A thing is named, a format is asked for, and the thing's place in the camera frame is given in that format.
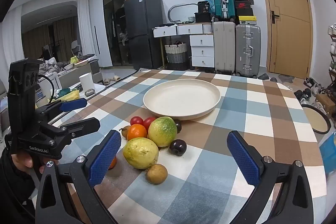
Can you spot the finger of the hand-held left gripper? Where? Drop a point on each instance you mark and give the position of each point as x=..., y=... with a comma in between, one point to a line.
x=73, y=104
x=84, y=125

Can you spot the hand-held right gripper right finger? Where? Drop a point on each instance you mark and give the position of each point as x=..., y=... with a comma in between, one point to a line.
x=244, y=158

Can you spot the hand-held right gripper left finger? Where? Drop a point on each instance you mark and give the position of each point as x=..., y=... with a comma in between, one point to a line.
x=105, y=158

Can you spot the orange tangerine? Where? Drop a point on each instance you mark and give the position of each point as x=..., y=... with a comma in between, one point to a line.
x=137, y=132
x=113, y=163

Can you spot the brown longan with stem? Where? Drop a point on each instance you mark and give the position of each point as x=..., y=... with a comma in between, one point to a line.
x=125, y=131

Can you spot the yellow round fruit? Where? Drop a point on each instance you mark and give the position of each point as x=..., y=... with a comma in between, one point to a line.
x=140, y=153

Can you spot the red tomato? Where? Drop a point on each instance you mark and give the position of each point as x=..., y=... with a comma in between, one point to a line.
x=136, y=121
x=148, y=122

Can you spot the green speckled round fruit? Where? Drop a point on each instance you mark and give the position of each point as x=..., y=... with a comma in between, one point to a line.
x=162, y=132

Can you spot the dark purple plum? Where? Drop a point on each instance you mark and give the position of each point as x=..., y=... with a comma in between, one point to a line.
x=179, y=125
x=177, y=147

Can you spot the cream round plate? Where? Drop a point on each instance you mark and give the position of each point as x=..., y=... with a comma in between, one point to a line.
x=181, y=98

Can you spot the person's left hand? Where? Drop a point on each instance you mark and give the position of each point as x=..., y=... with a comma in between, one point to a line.
x=25, y=161

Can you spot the yellow cloth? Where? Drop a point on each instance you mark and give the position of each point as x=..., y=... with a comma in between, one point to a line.
x=69, y=95

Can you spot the small silver case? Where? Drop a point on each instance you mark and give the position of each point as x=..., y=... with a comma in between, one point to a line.
x=89, y=92

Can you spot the white paper towel roll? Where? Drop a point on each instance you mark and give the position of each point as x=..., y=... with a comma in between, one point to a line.
x=86, y=83

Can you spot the white side table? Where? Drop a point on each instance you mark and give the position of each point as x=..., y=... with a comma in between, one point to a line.
x=98, y=87

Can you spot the beige slipper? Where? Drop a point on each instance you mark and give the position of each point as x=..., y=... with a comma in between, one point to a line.
x=107, y=81
x=116, y=78

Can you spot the checkered tablecloth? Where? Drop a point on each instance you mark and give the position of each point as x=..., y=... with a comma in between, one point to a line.
x=236, y=113

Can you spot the white office chair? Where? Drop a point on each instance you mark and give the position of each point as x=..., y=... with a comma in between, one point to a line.
x=76, y=48

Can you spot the brown curtain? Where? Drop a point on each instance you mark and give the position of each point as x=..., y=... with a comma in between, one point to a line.
x=63, y=37

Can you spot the wardrobe with glass doors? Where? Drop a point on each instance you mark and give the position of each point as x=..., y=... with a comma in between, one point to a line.
x=95, y=29

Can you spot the round black rimmed stool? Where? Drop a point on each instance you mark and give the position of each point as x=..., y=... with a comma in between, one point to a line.
x=315, y=119

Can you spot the white curtain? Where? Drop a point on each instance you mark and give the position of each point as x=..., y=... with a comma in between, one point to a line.
x=83, y=22

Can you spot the grey slipper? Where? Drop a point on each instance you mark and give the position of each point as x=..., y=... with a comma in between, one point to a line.
x=263, y=76
x=273, y=79

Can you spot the black white sneaker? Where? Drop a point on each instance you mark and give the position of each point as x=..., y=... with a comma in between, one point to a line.
x=312, y=85
x=303, y=95

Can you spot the grey doormat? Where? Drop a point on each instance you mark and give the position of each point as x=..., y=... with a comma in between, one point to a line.
x=286, y=78

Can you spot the brown cardboard box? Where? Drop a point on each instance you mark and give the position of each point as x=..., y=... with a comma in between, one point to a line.
x=325, y=104

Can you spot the dark grey refrigerator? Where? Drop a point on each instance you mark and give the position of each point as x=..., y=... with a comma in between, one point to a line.
x=141, y=29

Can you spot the silver suitcase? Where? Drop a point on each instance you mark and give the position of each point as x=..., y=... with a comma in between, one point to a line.
x=248, y=50

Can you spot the beige suitcase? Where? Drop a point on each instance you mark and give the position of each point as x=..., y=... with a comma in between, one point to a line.
x=223, y=48

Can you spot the wicker basket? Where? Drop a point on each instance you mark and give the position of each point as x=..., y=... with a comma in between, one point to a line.
x=176, y=54

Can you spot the white desk with drawers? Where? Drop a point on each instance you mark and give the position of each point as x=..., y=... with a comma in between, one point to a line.
x=201, y=50

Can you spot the yellow black shoe box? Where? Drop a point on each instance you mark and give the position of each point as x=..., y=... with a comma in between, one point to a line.
x=246, y=20

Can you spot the group of sneakers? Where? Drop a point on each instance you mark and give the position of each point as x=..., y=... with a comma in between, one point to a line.
x=332, y=48

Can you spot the small white basket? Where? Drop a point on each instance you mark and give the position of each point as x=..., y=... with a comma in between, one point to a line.
x=191, y=19

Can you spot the plain black shoe box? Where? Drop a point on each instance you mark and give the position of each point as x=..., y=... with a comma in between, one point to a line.
x=245, y=12

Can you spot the black storage box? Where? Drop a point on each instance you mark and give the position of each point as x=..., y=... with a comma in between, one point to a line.
x=202, y=17

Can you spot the wooden door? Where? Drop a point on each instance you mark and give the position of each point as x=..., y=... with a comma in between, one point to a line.
x=286, y=16

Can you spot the red black shoe box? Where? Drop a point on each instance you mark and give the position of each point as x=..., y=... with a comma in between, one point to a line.
x=243, y=5

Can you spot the black printed bag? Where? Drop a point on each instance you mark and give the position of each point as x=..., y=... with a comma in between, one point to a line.
x=204, y=7

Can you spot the blue plastic bag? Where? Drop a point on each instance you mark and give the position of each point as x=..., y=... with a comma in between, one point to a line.
x=211, y=3

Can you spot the oval metal frame mirror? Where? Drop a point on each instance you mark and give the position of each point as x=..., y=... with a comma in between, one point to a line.
x=171, y=12

